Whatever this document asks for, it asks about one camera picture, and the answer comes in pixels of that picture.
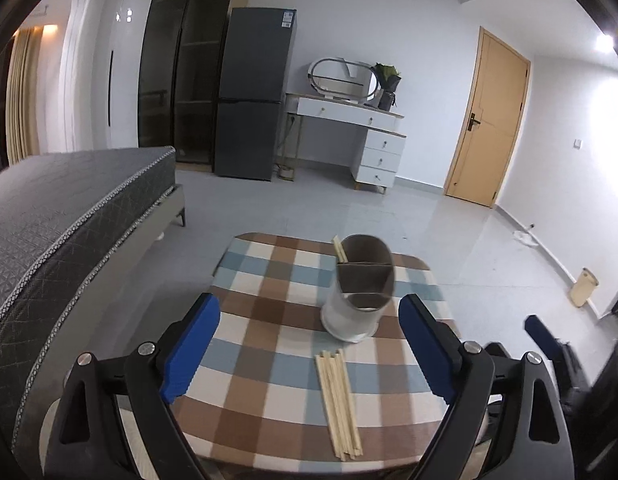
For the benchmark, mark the grey bed frame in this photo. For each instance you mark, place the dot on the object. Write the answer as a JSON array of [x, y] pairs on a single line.
[[159, 220]]

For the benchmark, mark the wooden chopstick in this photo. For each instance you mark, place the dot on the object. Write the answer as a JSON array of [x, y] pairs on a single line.
[[343, 254], [337, 246]]

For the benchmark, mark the ceiling light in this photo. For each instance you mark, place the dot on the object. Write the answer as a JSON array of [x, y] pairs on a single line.
[[606, 42]]

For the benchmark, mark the grey refrigerator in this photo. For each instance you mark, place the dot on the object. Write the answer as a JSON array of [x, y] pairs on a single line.
[[254, 110]]

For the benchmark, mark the beige trash bin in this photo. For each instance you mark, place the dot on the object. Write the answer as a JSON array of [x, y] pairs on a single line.
[[584, 287]]

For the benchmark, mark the tan wooden door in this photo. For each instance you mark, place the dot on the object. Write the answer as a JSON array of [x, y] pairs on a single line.
[[489, 125]]

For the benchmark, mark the checked tablecloth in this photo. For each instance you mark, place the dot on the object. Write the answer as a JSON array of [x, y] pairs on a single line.
[[269, 360]]

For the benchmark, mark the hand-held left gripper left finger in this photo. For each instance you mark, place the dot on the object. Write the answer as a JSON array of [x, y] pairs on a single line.
[[189, 350]]

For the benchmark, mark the white slippers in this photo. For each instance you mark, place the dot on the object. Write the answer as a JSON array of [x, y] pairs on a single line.
[[525, 239]]

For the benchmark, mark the bundle of wooden chopsticks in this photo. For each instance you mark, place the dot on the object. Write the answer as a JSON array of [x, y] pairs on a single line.
[[339, 410]]

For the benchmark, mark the beige curtain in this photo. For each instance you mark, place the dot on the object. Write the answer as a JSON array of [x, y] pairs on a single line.
[[24, 100]]

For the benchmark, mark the white vanity desk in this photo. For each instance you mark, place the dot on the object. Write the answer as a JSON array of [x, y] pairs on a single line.
[[384, 152]]

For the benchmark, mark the oval vanity mirror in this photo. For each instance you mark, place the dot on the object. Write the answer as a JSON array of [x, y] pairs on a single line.
[[339, 80]]

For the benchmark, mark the white wardrobe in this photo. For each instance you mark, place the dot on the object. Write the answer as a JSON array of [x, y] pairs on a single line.
[[124, 85]]

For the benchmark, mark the dark glass cabinet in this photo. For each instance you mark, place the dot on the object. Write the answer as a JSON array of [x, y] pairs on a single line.
[[189, 85]]

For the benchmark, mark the white utensil holder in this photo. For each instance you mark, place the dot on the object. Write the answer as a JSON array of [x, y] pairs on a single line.
[[349, 315]]

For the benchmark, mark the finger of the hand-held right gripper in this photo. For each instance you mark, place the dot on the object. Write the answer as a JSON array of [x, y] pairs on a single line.
[[541, 332]]

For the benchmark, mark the grey quilted mattress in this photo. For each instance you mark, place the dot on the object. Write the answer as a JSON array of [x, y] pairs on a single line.
[[64, 210]]

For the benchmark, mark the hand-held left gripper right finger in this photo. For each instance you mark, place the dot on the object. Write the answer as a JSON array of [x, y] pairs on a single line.
[[429, 350]]

